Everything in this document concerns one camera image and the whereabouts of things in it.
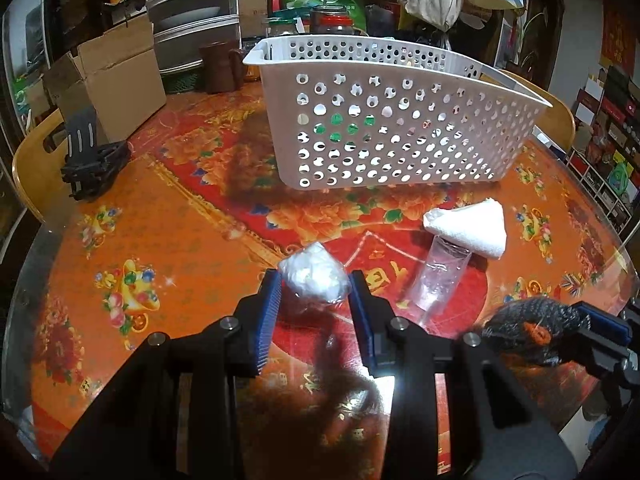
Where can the black phone stand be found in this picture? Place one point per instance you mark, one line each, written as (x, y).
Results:
(90, 168)

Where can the green foil packet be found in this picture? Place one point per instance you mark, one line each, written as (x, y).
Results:
(338, 128)

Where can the clear plastic cup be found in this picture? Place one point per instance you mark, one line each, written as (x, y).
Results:
(438, 278)

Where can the white perforated plastic basket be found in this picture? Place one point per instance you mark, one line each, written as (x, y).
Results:
(441, 117)

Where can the left wooden chair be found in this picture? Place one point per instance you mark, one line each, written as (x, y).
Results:
(36, 172)

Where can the wooden chair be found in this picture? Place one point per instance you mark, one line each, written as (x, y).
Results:
(36, 172)
(557, 122)

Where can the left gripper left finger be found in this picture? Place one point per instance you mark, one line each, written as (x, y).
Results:
(193, 383)

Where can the small white bagged wad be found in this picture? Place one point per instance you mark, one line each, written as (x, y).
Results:
(314, 275)

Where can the white towel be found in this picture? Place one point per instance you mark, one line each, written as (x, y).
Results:
(478, 227)

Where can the red lidded jar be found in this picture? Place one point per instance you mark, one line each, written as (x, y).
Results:
(325, 20)

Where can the brown ceramic mug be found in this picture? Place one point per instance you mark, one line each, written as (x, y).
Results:
(224, 68)

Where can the brown cardboard box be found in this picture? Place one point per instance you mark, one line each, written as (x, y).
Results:
(116, 74)

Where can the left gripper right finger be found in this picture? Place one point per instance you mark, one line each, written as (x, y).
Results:
(393, 346)

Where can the low white shelf unit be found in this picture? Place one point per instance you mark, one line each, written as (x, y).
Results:
(605, 151)

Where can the grey stacked drawer unit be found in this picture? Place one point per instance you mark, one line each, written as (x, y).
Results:
(182, 27)

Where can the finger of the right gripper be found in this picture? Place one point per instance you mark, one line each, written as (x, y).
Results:
(597, 328)
(599, 358)

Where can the right wooden chair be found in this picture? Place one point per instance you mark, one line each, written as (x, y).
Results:
(557, 122)

